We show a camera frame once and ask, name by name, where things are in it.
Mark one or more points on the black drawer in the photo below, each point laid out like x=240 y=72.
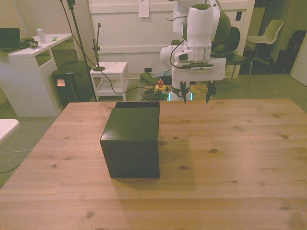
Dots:
x=138 y=104

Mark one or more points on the black microphone stand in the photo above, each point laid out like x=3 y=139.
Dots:
x=97 y=50

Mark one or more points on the white paper sheet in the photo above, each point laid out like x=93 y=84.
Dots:
x=143 y=8

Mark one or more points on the dark headset on desk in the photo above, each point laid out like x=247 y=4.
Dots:
x=28 y=42

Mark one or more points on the black laptop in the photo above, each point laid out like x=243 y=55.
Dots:
x=9 y=39

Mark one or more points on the black drawer cabinet box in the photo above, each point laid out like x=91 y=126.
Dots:
x=133 y=143

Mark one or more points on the clear plastic water bottle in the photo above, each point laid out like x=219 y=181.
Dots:
x=41 y=34

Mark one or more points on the white plastic chair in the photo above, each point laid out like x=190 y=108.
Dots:
x=265 y=36

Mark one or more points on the red emergency stop button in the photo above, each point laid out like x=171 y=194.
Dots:
x=160 y=85

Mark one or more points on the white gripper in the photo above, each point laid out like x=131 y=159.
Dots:
x=217 y=68

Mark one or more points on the white rounded table edge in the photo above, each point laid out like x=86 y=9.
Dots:
x=7 y=128

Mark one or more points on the white desk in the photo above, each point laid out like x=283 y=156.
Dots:
x=28 y=72

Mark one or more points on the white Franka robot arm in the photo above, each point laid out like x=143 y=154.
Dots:
x=199 y=28

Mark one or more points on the white small side table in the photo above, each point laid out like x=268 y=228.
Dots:
x=111 y=79

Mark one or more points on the black chair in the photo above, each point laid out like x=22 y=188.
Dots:
x=236 y=50

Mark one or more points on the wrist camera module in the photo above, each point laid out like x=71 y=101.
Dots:
x=185 y=55

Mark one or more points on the green sticky note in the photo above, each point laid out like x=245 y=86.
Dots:
x=54 y=38

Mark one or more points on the black computer tower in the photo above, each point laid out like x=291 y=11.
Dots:
x=72 y=83

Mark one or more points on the black tripod stand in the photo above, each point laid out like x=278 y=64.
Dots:
x=76 y=36

